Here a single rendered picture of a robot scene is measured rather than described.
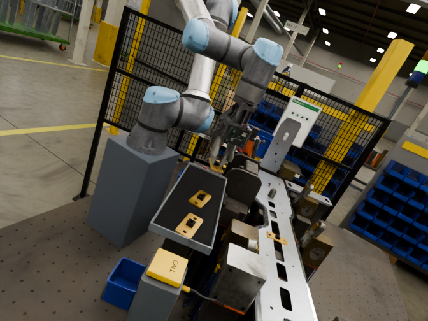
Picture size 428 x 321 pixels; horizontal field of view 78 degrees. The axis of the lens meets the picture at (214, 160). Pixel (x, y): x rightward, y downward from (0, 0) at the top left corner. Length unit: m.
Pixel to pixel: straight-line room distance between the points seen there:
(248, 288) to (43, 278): 0.66
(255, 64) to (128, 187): 0.62
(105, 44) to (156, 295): 8.04
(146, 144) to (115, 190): 0.22
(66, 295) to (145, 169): 0.45
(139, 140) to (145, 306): 0.60
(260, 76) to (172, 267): 0.48
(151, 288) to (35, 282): 0.60
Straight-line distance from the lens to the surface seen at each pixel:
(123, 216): 1.09
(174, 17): 3.45
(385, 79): 2.09
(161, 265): 0.50
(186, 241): 0.57
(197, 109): 1.00
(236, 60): 0.77
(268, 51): 0.70
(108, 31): 8.32
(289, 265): 0.97
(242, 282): 0.68
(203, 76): 1.03
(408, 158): 3.20
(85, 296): 1.02
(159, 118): 0.96
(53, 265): 1.09
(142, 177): 0.96
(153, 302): 0.53
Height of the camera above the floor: 1.51
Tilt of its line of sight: 21 degrees down
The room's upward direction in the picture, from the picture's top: 23 degrees clockwise
